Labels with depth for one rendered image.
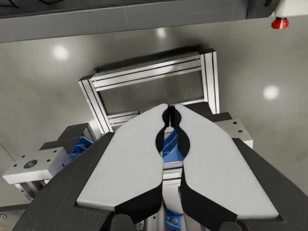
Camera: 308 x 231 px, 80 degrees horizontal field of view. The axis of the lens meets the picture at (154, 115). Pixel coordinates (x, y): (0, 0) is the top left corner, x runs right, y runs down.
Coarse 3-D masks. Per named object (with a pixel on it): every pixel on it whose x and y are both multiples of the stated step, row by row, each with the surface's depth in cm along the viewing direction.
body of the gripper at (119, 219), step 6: (114, 216) 5; (120, 216) 5; (126, 216) 5; (114, 222) 5; (120, 222) 5; (126, 222) 5; (132, 222) 5; (228, 222) 5; (234, 222) 5; (114, 228) 5; (120, 228) 5; (126, 228) 5; (132, 228) 5; (222, 228) 5; (228, 228) 5; (234, 228) 5; (240, 228) 5
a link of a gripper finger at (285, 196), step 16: (240, 144) 8; (256, 160) 8; (256, 176) 7; (272, 176) 7; (272, 192) 6; (288, 192) 6; (288, 208) 6; (304, 208) 6; (240, 224) 6; (256, 224) 5; (272, 224) 5; (288, 224) 5; (304, 224) 5
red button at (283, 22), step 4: (276, 16) 44; (276, 20) 44; (280, 20) 44; (284, 20) 43; (272, 24) 45; (276, 24) 44; (280, 24) 44; (284, 24) 44; (288, 24) 44; (276, 28) 45; (280, 28) 44
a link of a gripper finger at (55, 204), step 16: (96, 144) 8; (80, 160) 7; (96, 160) 7; (64, 176) 7; (80, 176) 7; (48, 192) 6; (64, 192) 6; (80, 192) 6; (32, 208) 6; (48, 208) 6; (64, 208) 6; (80, 208) 6; (96, 208) 6; (16, 224) 5; (32, 224) 5; (48, 224) 5; (64, 224) 5; (80, 224) 5; (96, 224) 5
